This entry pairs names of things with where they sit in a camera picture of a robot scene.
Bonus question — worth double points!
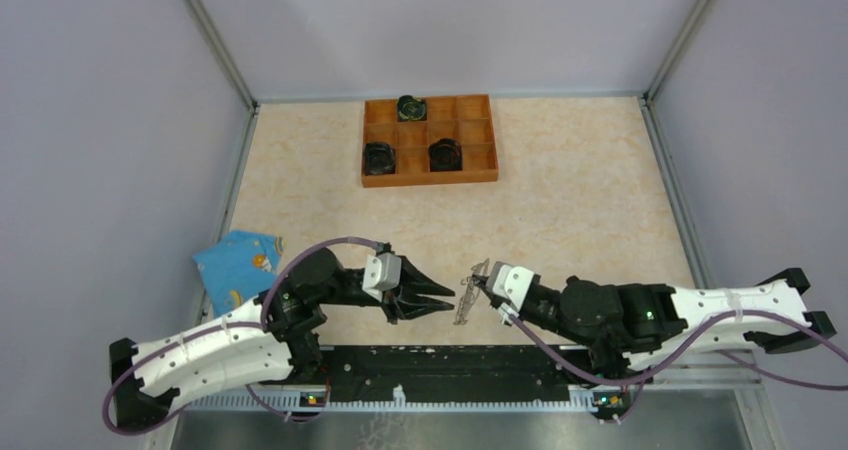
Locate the black round part left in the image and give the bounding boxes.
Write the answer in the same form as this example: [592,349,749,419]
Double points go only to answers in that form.
[363,141,396,176]

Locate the black green round part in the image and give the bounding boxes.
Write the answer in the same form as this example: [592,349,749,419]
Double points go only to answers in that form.
[396,95,427,122]

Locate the white slotted cable duct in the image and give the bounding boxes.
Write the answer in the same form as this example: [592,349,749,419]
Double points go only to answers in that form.
[187,386,598,413]

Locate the black round part centre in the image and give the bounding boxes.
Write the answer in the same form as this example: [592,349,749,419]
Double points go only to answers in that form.
[428,138,463,172]

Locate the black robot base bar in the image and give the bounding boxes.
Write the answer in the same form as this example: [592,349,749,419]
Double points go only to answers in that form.
[276,345,595,404]

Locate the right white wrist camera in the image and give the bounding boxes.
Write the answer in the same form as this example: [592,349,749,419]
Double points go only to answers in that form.
[502,265,536,326]

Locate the orange compartment tray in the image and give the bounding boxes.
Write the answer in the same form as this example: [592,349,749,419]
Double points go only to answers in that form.
[360,94,499,188]

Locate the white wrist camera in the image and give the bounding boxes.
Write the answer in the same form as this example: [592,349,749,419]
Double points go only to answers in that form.
[362,252,402,302]
[502,265,536,326]

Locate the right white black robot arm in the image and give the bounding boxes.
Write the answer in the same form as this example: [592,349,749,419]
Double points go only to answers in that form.
[472,262,836,382]

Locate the blue patterned cloth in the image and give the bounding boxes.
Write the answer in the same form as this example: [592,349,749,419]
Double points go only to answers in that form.
[192,230,284,316]

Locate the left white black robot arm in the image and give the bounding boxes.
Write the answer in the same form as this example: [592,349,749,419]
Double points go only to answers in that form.
[101,245,455,435]

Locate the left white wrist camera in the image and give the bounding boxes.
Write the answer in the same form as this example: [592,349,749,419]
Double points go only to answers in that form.
[362,252,402,302]

